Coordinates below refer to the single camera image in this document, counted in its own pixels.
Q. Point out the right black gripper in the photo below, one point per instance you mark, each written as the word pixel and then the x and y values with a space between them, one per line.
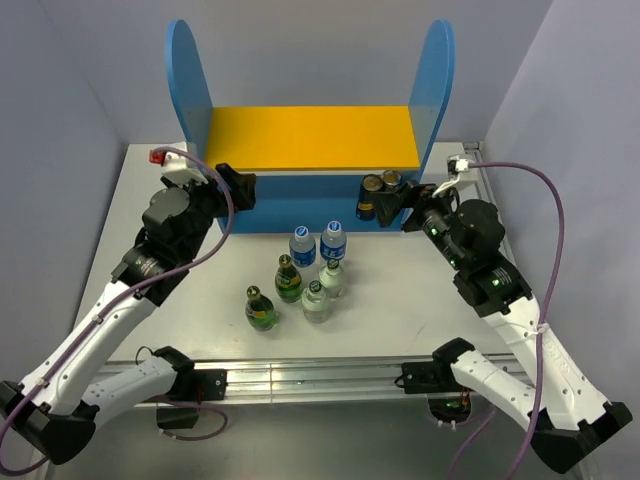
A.
pixel 388 203

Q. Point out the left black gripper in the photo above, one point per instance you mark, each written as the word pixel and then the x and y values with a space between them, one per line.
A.
pixel 241 186

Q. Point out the Pocari Sweat bottle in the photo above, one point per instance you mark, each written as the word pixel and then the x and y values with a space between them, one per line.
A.
pixel 302 247
pixel 333 241

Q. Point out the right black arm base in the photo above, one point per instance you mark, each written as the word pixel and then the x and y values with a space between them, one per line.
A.
pixel 448 402

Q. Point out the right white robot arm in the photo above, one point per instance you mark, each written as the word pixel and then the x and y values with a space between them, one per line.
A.
pixel 568 415

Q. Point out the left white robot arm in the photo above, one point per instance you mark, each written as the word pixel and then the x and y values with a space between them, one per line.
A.
pixel 59 406

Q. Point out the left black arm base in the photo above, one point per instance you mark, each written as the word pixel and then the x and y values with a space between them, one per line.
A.
pixel 200 385

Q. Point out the blue and yellow wooden shelf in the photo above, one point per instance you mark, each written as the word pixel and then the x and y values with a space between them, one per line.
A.
pixel 310 160

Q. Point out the front black yellow can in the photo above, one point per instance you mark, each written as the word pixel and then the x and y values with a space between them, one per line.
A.
pixel 369 185

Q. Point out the black yellow can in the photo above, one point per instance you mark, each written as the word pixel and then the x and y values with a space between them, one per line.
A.
pixel 392 180
pixel 369 185

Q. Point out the rear black yellow can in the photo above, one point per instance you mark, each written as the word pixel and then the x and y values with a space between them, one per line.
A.
pixel 392 180

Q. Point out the rear clear glass bottle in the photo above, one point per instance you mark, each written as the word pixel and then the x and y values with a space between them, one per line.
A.
pixel 332 278

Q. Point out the clear glass bottle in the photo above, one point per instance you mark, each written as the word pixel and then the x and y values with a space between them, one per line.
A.
pixel 332 278
pixel 315 303

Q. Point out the rear green Perrier bottle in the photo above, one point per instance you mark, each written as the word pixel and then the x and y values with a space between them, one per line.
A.
pixel 288 281

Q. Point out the green perrier bottle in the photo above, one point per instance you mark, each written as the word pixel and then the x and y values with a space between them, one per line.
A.
pixel 259 310
pixel 288 281

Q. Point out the front clear glass bottle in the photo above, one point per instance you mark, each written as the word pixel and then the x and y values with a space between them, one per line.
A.
pixel 315 303

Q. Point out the front green Perrier bottle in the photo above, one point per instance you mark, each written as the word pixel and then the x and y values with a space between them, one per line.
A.
pixel 259 310

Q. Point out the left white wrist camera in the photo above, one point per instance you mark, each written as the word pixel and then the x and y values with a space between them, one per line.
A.
pixel 177 168

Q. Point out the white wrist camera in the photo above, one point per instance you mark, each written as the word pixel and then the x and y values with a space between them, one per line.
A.
pixel 177 168
pixel 460 171

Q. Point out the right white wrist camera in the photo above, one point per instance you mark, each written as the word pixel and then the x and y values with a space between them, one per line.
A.
pixel 460 171

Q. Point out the aluminium right side rail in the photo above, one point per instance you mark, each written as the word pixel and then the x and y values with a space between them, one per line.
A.
pixel 485 192

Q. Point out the aluminium rail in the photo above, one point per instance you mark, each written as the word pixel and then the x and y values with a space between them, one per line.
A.
pixel 485 192
pixel 310 381

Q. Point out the aluminium front rail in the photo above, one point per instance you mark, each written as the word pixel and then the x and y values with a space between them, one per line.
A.
pixel 310 381

